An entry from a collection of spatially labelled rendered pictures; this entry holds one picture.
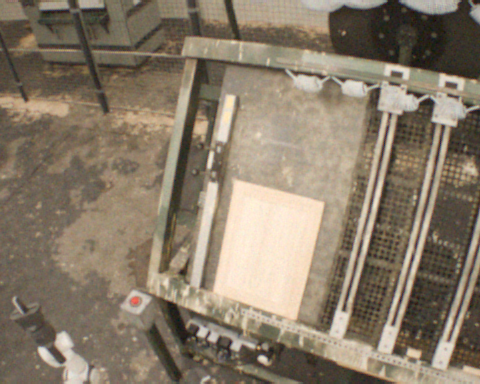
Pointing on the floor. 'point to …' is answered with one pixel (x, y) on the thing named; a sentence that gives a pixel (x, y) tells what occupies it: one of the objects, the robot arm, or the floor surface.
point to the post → (163, 353)
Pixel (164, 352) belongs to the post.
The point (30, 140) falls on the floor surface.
